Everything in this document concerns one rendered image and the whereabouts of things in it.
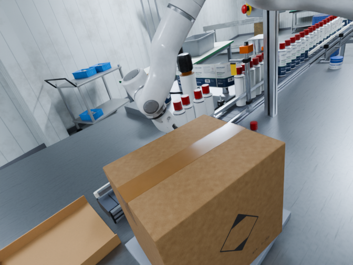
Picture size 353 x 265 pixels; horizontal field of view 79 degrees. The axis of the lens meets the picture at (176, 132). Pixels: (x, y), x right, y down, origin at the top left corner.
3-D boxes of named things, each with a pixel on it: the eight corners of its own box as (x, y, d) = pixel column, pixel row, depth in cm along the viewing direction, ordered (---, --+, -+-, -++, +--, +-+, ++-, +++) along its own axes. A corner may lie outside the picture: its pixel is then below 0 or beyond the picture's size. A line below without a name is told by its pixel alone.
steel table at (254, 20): (216, 52, 694) (213, 22, 652) (272, 47, 595) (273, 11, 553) (207, 58, 651) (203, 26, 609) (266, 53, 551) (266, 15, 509)
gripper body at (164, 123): (170, 104, 75) (184, 125, 82) (153, 100, 82) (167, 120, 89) (157, 119, 72) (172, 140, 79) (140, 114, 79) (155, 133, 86)
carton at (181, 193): (215, 185, 73) (204, 113, 60) (282, 231, 54) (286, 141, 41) (137, 242, 60) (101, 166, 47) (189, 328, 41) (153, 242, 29)
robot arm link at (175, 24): (211, 26, 56) (158, 122, 67) (188, 18, 68) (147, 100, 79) (183, 7, 51) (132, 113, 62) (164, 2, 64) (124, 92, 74)
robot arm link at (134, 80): (166, 104, 72) (159, 93, 79) (145, 72, 63) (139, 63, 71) (145, 118, 72) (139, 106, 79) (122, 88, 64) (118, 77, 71)
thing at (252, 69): (249, 95, 124) (247, 59, 114) (257, 96, 120) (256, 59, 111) (244, 99, 121) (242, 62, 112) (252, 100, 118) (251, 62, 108)
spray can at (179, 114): (186, 140, 96) (176, 97, 86) (195, 143, 92) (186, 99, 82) (178, 146, 93) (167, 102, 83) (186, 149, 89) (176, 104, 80)
